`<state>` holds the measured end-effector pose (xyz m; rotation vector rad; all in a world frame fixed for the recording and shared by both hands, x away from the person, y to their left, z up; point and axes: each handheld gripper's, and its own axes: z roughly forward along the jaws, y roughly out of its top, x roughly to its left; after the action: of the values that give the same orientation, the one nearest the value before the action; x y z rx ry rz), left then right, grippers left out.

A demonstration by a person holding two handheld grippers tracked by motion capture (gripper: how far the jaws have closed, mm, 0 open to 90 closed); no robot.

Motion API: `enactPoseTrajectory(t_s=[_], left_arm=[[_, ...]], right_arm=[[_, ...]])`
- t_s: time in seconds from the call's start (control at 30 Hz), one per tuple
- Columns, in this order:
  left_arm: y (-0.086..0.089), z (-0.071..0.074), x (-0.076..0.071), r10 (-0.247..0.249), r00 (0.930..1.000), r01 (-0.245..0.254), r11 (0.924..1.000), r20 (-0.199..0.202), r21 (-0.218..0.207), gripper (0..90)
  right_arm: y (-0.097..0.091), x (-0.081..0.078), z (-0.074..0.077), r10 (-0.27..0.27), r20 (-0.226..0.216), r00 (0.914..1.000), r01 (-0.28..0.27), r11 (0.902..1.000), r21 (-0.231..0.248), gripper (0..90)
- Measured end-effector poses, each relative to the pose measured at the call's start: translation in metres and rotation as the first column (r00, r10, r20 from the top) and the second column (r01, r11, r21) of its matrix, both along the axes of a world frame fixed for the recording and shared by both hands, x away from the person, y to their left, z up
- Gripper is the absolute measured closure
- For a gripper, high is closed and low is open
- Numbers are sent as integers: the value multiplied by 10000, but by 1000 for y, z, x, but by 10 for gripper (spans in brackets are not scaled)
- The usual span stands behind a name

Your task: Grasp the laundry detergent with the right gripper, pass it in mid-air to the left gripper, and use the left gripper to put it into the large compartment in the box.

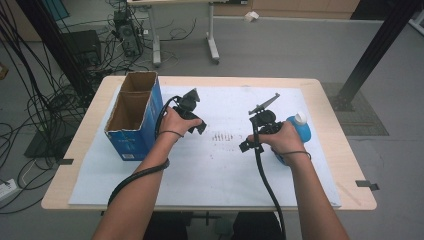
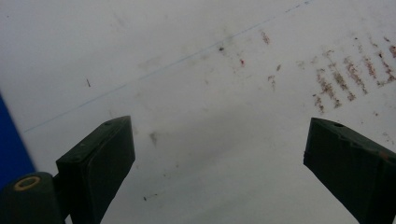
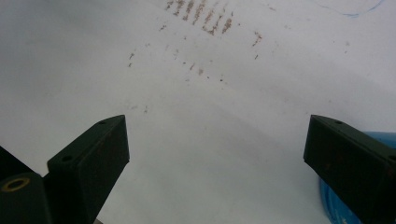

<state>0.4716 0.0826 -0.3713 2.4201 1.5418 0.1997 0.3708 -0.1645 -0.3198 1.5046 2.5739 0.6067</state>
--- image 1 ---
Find black computer tower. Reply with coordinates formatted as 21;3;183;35
113;9;143;58

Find black metal table frame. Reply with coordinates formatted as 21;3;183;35
190;211;222;227

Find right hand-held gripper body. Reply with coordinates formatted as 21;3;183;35
248;92;284;136

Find black equipment box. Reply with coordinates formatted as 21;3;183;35
63;29;103;68

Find blue cardboard box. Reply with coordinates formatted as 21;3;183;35
104;70;164;162

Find wooden cabinet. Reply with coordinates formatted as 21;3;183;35
213;0;361;20

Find black metal post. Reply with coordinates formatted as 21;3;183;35
329;0;424;113
14;0;96;100

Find right hand-held gripper black cable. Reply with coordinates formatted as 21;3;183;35
251;119;288;240

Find bundle of black floor cables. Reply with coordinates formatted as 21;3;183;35
0;0;198;214

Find white desk frame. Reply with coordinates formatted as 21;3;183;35
126;0;249;66

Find grey foot pedal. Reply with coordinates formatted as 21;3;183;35
213;216;234;238

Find white power strip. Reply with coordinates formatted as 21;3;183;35
0;178;18;201

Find person's black trousers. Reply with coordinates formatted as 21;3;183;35
143;210;284;240

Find blue panel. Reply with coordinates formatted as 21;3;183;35
41;0;71;22

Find white crumpled paper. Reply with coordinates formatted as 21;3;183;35
244;10;260;23

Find white table mat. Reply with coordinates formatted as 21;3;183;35
68;85;342;208

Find hand-held gripper black cable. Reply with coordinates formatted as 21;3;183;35
251;119;288;240
107;95;183;206

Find blue bottle with white cap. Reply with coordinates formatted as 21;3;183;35
271;111;313;167

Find black stand base plate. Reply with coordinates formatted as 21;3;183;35
23;129;78;160

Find person's left hand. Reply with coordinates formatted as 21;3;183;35
159;106;204;143

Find person's right hand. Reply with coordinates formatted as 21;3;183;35
247;120;310;161

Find left hand-held gripper black cable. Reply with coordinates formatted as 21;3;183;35
107;95;183;206

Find grey floor mat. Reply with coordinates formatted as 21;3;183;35
321;82;390;137

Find black wrist band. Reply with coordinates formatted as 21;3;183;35
158;130;185;139
281;150;312;161

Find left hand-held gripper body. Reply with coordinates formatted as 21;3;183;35
173;87;202;121

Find light wooden table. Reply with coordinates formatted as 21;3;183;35
41;75;378;212

